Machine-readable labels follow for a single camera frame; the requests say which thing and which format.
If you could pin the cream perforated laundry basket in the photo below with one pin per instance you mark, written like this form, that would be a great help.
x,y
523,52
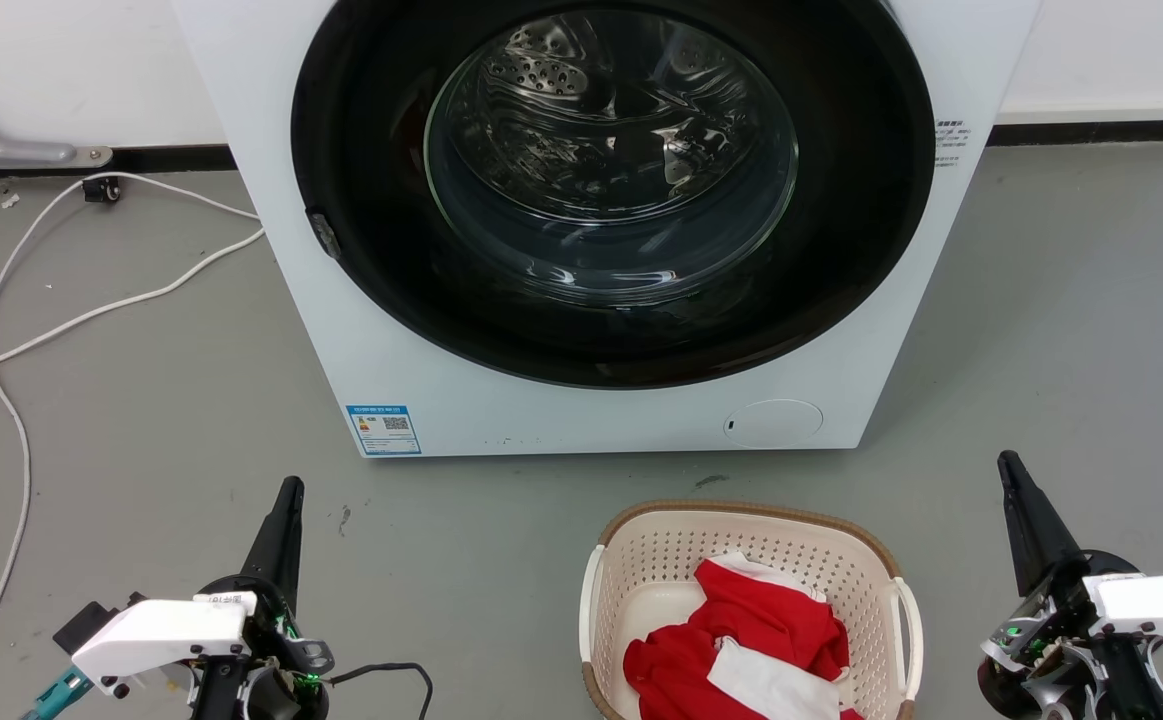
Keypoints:
x,y
661,590

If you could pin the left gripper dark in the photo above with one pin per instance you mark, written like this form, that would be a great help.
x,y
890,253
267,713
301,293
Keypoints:
x,y
281,650

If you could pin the blue energy label sticker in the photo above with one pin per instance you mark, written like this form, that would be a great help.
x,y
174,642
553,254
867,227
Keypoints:
x,y
383,429

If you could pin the white front-load washing machine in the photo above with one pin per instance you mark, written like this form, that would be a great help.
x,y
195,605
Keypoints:
x,y
631,420

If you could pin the grey metal pipe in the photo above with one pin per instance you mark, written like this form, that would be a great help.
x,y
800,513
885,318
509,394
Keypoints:
x,y
1,148

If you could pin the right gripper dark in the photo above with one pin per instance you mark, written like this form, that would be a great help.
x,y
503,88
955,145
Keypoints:
x,y
1046,640

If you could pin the red and white garment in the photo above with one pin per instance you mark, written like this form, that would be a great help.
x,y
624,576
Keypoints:
x,y
741,640

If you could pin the teal connector on left arm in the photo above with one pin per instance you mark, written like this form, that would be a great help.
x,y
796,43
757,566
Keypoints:
x,y
56,695

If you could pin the round white filter cover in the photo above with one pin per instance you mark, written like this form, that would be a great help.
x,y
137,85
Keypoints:
x,y
773,423

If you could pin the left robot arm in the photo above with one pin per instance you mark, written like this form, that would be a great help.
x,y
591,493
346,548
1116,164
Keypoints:
x,y
216,695

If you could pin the small black plug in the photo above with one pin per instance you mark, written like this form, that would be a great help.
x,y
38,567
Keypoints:
x,y
101,189

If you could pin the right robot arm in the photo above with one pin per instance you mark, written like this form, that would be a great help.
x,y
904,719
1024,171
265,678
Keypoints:
x,y
1136,685

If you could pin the black round washer door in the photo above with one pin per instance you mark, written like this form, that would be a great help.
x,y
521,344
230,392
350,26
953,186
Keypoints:
x,y
391,250

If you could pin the small text label sticker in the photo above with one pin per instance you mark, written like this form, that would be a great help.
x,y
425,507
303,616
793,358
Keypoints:
x,y
949,142

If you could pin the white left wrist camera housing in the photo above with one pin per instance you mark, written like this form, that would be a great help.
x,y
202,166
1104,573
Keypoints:
x,y
161,635

